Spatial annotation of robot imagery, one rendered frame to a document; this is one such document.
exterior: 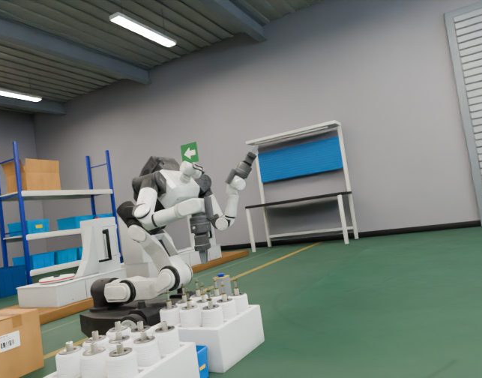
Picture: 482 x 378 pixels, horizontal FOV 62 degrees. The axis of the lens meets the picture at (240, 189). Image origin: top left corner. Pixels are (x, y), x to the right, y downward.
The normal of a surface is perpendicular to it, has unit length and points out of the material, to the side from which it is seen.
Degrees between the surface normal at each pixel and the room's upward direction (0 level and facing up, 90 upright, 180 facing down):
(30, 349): 90
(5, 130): 90
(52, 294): 90
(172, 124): 90
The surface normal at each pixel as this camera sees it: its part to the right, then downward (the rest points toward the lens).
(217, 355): -0.48, 0.01
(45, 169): 0.90, -0.01
